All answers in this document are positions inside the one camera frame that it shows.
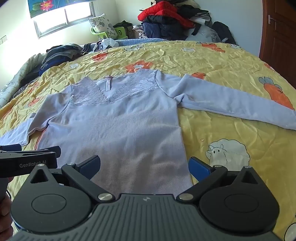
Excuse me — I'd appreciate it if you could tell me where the folded dark clothes stack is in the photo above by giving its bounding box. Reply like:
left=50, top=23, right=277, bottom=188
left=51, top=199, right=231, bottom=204
left=39, top=43, right=82, bottom=76

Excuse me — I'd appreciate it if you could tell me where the window with grey frame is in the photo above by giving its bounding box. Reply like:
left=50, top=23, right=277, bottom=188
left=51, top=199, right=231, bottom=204
left=31, top=1, right=95, bottom=38

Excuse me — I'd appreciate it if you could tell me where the lotus flower window blind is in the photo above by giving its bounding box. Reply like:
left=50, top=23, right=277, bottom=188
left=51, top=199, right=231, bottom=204
left=27, top=0, right=89, bottom=18

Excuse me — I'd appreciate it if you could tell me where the lavender long-sleeve top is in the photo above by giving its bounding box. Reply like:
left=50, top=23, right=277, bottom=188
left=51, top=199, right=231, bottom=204
left=1, top=69, right=295, bottom=195

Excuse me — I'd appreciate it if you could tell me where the brown wooden door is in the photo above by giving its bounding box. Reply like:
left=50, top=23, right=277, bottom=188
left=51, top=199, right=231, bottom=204
left=259, top=0, right=296, bottom=87

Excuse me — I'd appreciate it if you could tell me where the green plastic stool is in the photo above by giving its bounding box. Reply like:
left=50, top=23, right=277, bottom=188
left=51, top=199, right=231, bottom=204
left=90, top=27, right=128, bottom=40

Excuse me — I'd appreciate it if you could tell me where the white wall switch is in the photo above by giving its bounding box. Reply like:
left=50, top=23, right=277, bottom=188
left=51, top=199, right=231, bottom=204
left=0, top=35, right=7, bottom=44

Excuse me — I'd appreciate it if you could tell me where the grey patterned blanket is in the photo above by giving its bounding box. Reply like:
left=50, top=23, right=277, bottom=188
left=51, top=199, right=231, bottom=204
left=1, top=53, right=45, bottom=108

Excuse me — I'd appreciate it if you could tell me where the white plastic bag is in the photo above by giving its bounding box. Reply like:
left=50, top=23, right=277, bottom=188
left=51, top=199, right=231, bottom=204
left=94, top=38, right=119, bottom=51

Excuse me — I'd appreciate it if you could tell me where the floral white pillow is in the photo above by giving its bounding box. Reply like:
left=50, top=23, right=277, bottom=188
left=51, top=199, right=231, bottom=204
left=88, top=14, right=114, bottom=32

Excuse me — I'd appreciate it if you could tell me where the black backpack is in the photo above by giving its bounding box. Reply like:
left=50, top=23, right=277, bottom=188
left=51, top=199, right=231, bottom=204
left=212, top=22, right=236, bottom=45

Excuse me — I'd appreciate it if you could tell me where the dark clothes pile on chair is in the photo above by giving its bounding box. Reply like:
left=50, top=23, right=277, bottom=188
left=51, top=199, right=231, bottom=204
left=137, top=1, right=221, bottom=43

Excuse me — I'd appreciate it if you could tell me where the person's left hand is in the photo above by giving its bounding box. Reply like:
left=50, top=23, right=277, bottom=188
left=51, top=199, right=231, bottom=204
left=0, top=177, right=14, bottom=240

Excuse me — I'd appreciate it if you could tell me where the yellow cartoon quilt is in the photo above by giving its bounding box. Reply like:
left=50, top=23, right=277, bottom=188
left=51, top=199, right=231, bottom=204
left=1, top=41, right=295, bottom=240

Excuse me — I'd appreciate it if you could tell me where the red puffer jacket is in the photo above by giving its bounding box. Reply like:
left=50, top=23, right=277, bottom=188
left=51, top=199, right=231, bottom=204
left=137, top=1, right=194, bottom=29

